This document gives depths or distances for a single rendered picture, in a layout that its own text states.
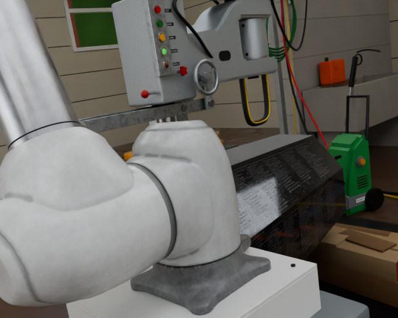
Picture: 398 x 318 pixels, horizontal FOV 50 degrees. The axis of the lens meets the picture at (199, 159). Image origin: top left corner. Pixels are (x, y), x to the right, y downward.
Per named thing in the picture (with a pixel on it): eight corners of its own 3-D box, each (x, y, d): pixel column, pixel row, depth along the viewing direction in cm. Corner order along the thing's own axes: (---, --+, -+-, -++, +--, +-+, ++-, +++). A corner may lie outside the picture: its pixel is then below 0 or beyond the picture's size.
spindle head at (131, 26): (187, 100, 207) (173, 4, 198) (222, 98, 192) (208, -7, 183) (129, 113, 182) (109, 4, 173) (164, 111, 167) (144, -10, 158)
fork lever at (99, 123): (187, 109, 205) (186, 99, 204) (218, 107, 192) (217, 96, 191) (56, 136, 156) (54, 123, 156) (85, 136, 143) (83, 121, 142)
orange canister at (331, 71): (315, 89, 484) (313, 59, 477) (338, 83, 516) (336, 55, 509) (333, 88, 468) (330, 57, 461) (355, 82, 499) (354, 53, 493)
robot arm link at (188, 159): (262, 236, 73) (245, 108, 69) (188, 282, 61) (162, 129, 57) (194, 224, 85) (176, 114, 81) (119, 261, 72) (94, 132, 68)
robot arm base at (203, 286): (287, 257, 77) (283, 228, 76) (202, 317, 62) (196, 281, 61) (213, 241, 90) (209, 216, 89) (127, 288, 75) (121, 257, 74)
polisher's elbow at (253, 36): (225, 63, 223) (220, 24, 220) (245, 60, 238) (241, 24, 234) (257, 58, 211) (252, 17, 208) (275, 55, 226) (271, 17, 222)
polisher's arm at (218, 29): (251, 94, 242) (239, 3, 233) (286, 91, 227) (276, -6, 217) (154, 117, 191) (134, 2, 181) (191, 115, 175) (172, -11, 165)
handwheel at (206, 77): (205, 94, 190) (201, 60, 187) (223, 93, 183) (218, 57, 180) (182, 99, 179) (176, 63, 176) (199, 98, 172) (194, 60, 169)
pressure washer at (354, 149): (351, 198, 362) (343, 94, 344) (385, 207, 331) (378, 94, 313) (318, 209, 348) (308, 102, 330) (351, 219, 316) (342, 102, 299)
